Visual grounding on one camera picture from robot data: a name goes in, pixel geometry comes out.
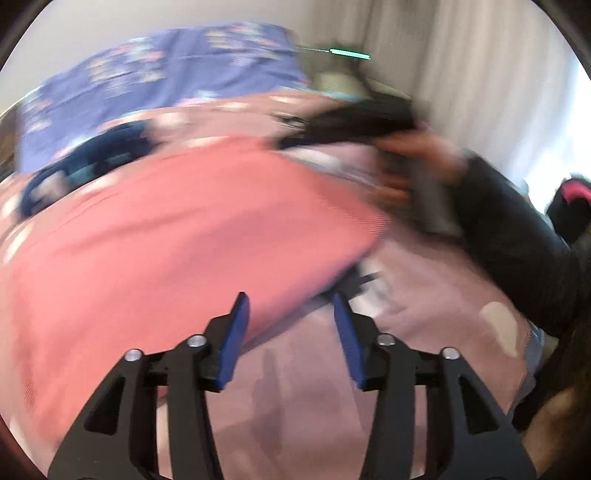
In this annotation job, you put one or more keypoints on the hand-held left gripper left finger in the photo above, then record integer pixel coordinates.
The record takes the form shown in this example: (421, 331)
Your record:
(235, 341)

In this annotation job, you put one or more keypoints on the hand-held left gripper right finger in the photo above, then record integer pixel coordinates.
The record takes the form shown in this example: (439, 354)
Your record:
(348, 341)

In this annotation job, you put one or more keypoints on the pink long-sleeve garment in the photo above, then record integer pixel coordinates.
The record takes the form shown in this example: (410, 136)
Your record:
(161, 240)

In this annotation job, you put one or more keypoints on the person's right forearm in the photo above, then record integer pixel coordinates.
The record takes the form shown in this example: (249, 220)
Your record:
(512, 230)

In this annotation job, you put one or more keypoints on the person's right hand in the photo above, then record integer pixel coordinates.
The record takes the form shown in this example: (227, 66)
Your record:
(434, 150)

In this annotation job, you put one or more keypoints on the green pillow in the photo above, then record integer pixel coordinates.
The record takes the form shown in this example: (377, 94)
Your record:
(337, 83)

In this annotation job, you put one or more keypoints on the pink polka-dot blanket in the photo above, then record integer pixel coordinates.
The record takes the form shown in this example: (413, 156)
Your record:
(415, 286)

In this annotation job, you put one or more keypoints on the white pleated curtain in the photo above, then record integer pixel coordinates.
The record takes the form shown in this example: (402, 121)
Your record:
(485, 69)

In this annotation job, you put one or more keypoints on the purple patterned pillow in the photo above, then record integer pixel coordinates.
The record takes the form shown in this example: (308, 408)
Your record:
(175, 78)

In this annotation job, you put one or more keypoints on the person's long hair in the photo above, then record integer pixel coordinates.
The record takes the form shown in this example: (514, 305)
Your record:
(563, 415)

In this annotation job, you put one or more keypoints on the black and pink object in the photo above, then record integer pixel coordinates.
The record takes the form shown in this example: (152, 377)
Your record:
(572, 203)

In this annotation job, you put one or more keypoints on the navy star-print garment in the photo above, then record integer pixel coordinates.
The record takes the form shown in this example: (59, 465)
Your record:
(69, 168)

